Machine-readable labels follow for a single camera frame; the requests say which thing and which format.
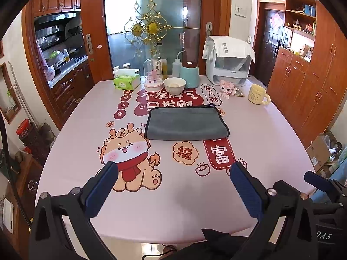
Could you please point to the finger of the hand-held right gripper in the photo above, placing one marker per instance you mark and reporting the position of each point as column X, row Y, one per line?
column 320, row 182

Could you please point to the yellow liquid bottle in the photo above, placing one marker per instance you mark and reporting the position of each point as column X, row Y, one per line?
column 66, row 57

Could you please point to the small patterned packet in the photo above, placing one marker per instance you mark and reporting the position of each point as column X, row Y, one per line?
column 239, row 93

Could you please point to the red lidded jar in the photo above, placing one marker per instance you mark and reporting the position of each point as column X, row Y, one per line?
column 25, row 128

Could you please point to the green tissue box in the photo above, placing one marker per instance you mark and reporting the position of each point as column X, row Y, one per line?
column 125, row 82

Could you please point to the wooden wall frame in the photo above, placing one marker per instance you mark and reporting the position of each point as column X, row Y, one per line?
column 9, row 94

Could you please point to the frosted glass sliding door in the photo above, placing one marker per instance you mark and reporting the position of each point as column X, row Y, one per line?
column 179, row 10

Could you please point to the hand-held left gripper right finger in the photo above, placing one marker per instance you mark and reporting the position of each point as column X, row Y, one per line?
column 246, row 192

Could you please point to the mint green jar brown lid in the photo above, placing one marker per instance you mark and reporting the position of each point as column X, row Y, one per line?
column 189, row 75

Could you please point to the white bowl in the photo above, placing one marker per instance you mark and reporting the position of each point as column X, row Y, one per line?
column 174, row 86

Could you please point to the grey towel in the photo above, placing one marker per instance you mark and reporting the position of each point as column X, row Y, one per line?
column 187, row 124

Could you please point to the white squeeze bottle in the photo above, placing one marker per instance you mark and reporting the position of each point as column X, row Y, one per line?
column 176, row 69

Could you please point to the wooden lower kitchen cabinets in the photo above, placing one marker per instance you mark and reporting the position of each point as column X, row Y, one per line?
column 73, row 86

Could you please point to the white countertop appliance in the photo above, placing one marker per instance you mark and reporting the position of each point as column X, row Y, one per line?
column 227, row 71

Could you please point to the pink block toy figure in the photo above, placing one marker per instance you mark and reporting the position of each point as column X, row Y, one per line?
column 227, row 88

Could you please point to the white wall switch panel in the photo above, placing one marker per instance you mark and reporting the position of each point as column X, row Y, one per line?
column 240, row 10

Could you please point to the dark entrance door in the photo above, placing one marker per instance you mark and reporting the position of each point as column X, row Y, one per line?
column 268, row 46

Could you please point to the pink printed tablecloth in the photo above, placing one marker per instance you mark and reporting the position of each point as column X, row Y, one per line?
column 271, row 140

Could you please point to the red door decoration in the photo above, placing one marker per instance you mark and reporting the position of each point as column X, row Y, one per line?
column 276, row 20

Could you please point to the glass dome with pink base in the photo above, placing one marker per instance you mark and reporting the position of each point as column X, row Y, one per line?
column 153, row 71

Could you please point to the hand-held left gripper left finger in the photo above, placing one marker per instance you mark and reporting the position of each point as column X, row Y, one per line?
column 101, row 189

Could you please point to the gold door ornament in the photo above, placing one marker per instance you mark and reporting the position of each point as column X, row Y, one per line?
column 151, row 27

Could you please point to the white appliance cover cloth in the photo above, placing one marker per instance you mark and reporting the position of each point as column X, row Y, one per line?
column 230, row 46

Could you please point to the glass jar with metal lid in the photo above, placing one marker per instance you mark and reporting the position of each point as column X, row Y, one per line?
column 126, row 66

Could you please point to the small white pill bottle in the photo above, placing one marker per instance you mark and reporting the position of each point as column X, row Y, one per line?
column 116, row 72

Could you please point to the tall oil bottle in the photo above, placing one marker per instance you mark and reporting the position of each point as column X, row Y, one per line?
column 163, row 62

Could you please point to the wooden wall cabinet with shelves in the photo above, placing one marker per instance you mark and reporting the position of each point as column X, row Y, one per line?
column 306, row 86

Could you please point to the yellow mug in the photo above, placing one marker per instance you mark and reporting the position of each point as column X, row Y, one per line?
column 257, row 95

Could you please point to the cardboard box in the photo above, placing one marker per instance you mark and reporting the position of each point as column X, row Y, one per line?
column 320, row 149

